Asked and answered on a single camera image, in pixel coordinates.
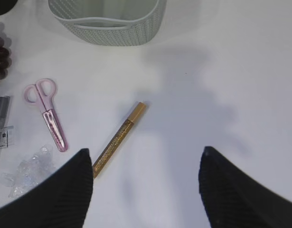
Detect green woven plastic basket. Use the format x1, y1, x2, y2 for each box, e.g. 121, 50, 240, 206
48, 0, 167, 47

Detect clear plastic ruler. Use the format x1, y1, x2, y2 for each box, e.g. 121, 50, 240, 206
0, 126, 15, 149

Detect gold glitter pen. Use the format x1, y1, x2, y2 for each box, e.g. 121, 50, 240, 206
92, 102, 147, 179

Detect silver glitter pen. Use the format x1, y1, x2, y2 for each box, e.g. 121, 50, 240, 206
0, 95, 12, 175

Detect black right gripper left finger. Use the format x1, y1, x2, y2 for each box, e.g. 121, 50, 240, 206
0, 148, 93, 228

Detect clear plastic sheet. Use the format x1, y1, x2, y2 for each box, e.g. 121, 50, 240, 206
0, 144, 56, 199

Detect purple artificial grape bunch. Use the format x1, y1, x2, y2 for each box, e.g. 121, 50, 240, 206
0, 22, 12, 81

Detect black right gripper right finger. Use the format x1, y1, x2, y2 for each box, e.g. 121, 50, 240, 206
198, 146, 292, 228

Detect pink scissors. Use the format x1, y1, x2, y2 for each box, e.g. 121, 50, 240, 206
23, 78, 68, 152

